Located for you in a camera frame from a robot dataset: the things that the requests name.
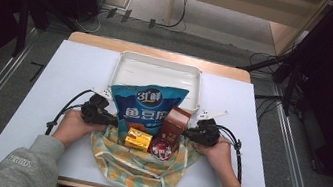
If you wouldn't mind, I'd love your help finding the black floor cable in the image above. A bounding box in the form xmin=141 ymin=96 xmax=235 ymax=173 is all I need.
xmin=247 ymin=50 xmax=283 ymax=75

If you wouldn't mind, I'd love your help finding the black metal stand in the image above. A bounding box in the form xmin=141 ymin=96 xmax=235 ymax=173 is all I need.
xmin=7 ymin=0 xmax=86 ymax=67

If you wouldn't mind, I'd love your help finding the blue snack pouch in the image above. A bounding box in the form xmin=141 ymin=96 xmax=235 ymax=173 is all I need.
xmin=102 ymin=77 xmax=190 ymax=154

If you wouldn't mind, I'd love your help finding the wooden table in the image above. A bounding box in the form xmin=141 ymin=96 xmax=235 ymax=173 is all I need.
xmin=0 ymin=21 xmax=255 ymax=187

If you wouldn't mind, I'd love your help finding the black tripod stand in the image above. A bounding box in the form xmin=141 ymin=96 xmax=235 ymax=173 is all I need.
xmin=232 ymin=0 xmax=333 ymax=122

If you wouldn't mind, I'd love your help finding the white floor cable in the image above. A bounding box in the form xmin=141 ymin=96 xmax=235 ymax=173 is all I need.
xmin=72 ymin=4 xmax=110 ymax=37

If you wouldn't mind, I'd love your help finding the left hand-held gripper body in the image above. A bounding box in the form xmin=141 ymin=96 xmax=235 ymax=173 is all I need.
xmin=78 ymin=85 xmax=113 ymax=128

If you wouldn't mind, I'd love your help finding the red round can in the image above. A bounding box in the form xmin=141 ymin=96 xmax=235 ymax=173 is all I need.
xmin=147 ymin=136 xmax=176 ymax=163

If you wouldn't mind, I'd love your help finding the black hanging cable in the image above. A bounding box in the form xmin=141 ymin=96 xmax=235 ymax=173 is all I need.
xmin=156 ymin=0 xmax=193 ymax=34

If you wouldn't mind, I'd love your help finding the white table cover sheet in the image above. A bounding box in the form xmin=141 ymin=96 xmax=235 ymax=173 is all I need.
xmin=0 ymin=29 xmax=290 ymax=187

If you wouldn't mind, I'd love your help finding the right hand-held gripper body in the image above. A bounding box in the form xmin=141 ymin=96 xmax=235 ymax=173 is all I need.
xmin=191 ymin=105 xmax=228 ymax=150

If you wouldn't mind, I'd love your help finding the yellow drink carton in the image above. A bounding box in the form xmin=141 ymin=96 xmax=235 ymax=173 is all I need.
xmin=123 ymin=126 xmax=155 ymax=154

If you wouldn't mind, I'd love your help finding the white plastic tray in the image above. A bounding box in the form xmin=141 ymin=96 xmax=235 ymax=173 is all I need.
xmin=106 ymin=48 xmax=208 ymax=115

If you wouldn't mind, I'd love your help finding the floral fabric tote bag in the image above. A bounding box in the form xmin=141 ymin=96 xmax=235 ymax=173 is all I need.
xmin=82 ymin=121 xmax=207 ymax=187

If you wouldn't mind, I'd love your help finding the person's left hand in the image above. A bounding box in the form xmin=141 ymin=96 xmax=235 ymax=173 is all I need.
xmin=50 ymin=106 xmax=109 ymax=153

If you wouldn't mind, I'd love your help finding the light wooden shelf unit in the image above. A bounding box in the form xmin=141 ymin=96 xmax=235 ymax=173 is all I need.
xmin=162 ymin=0 xmax=333 ymax=64

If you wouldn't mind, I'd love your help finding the person's right hand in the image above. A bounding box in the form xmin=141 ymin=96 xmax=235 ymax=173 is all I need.
xmin=191 ymin=133 xmax=239 ymax=179

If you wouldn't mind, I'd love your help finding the brown drink carton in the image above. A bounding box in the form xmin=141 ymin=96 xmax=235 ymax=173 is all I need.
xmin=155 ymin=103 xmax=194 ymax=151

